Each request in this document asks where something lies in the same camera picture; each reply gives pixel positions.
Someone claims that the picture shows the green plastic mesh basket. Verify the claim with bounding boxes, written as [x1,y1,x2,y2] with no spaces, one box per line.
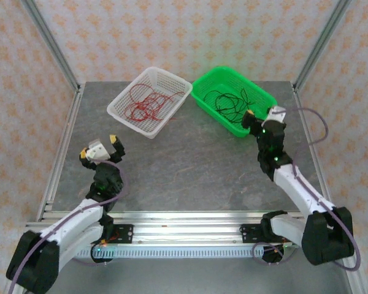
[190,66,279,138]

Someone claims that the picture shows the white plastic mesh basket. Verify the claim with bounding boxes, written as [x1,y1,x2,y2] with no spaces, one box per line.
[106,66,193,140]

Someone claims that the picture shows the grey metal base panel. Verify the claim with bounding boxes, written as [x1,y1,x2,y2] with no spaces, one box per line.
[48,256,355,294]

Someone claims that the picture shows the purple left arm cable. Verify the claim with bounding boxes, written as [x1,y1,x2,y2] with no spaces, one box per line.
[10,158,128,290]

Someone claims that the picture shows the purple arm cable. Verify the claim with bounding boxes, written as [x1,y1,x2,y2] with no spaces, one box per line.
[251,107,362,270]
[10,158,128,290]

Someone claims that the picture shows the aluminium left table side rail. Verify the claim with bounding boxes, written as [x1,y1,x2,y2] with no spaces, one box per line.
[36,85,85,221]

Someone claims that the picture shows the aluminium table side rail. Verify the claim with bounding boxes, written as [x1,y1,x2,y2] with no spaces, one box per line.
[36,85,85,221]
[291,82,356,246]

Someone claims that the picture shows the aluminium right table side rail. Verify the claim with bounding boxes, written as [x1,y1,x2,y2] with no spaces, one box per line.
[291,82,356,246]

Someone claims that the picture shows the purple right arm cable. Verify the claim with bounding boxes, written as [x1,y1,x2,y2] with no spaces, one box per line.
[251,107,362,270]

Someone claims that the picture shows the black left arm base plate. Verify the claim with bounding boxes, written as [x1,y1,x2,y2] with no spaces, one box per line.
[91,224,134,245]

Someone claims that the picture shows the aluminium mounting rail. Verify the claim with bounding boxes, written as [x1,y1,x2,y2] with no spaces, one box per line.
[24,211,356,246]

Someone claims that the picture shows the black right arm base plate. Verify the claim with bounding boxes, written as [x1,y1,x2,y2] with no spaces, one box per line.
[240,224,298,244]

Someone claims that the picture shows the aluminium right frame post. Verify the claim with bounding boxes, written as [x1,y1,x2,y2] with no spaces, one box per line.
[293,0,352,91]

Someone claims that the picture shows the aluminium frame post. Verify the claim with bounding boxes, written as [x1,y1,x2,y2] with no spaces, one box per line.
[20,0,82,92]
[293,0,352,91]

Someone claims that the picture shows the grey slotted cable duct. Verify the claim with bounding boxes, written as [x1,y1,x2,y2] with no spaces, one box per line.
[76,247,295,258]

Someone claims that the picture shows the aluminium left frame post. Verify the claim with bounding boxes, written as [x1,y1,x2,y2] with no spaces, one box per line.
[20,0,82,92]

